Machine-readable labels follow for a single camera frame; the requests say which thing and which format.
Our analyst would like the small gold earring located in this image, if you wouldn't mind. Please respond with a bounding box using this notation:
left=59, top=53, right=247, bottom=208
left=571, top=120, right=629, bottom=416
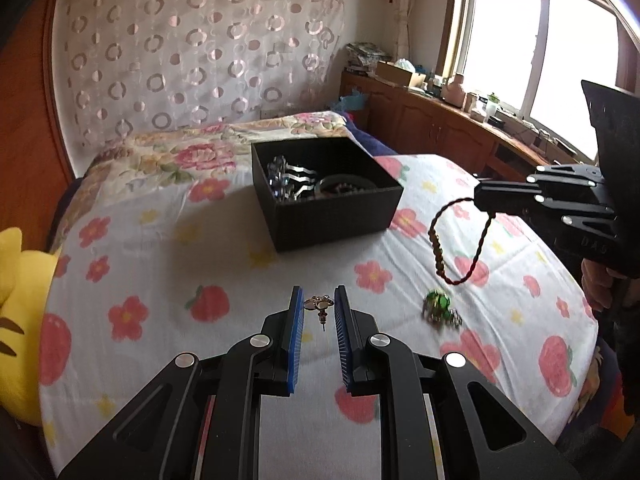
left=304, top=295, right=334, bottom=332

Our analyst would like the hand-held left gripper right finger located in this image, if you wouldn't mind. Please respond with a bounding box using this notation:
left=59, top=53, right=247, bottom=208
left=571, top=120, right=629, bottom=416
left=333, top=284, right=582, bottom=480

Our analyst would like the silver bangle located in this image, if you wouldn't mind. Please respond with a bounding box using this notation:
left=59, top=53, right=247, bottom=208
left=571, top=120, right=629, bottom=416
left=318, top=173, right=377, bottom=197

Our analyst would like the green stone pendant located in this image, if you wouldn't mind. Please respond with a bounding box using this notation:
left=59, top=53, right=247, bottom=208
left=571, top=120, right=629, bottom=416
left=421, top=289, right=463, bottom=330

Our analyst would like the pale window curtain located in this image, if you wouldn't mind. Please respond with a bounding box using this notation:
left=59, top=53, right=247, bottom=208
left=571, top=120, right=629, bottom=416
left=379, top=0, right=427, bottom=63

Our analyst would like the black box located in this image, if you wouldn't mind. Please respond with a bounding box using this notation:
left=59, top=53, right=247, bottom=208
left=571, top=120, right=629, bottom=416
left=250, top=136, right=405, bottom=254

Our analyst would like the person's right hand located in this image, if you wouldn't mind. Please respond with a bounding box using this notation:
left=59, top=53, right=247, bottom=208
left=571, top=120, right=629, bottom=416
left=580, top=257, right=623, bottom=317

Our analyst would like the wooden framed window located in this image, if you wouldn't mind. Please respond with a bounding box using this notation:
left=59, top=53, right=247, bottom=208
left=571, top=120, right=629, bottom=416
left=434, top=0, right=640, bottom=163

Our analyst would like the long wooden cabinet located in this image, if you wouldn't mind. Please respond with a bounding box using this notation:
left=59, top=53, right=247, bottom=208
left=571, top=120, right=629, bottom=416
left=339, top=69, right=601, bottom=183

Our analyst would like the wooden slatted wardrobe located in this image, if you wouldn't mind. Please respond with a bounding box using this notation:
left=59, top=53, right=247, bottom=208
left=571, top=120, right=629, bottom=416
left=0, top=0, right=88, bottom=253

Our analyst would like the blue plastic bag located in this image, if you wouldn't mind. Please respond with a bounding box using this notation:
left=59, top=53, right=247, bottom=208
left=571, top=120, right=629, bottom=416
left=332, top=88, right=370, bottom=112

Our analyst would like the yellow plush toy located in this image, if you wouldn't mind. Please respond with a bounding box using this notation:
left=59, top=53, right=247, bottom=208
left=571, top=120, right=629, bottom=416
left=0, top=227, right=62, bottom=429

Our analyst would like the brown bead bracelet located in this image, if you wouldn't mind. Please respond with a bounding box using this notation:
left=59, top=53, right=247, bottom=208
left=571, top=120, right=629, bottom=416
left=428, top=194, right=497, bottom=286

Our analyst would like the pile of patterned cloth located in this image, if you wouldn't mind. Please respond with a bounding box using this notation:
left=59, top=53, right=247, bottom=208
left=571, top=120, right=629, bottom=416
left=346, top=41, right=392, bottom=74

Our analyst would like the floral quilt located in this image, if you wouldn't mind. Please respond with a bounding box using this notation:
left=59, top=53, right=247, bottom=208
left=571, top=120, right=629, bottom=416
left=49, top=109, right=403, bottom=261

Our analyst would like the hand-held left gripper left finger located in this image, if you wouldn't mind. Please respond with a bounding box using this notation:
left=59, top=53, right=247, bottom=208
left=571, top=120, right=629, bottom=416
left=56, top=285, right=306, bottom=480

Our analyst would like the strawberry print bed sheet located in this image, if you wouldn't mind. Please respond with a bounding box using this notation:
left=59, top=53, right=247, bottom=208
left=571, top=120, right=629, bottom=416
left=39, top=152, right=601, bottom=480

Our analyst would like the pink plastic jug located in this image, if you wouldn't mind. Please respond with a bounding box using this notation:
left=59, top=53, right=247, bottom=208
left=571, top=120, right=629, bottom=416
left=442, top=73, right=467, bottom=107

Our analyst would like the open cardboard box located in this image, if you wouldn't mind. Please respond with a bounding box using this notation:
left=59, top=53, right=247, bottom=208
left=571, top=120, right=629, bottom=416
left=374, top=60, right=427, bottom=90

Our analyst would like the silver wavy hairpin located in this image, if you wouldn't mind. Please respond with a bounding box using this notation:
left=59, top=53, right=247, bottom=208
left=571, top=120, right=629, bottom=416
left=267, top=156, right=322, bottom=203

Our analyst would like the circle patterned sheer cloth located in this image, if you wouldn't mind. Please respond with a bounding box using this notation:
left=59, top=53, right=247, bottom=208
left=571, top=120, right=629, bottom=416
left=59, top=0, right=352, bottom=162

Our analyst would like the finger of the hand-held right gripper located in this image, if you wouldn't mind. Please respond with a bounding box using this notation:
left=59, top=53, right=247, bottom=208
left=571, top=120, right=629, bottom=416
left=474, top=195, right=618, bottom=233
left=474, top=162, right=608, bottom=201

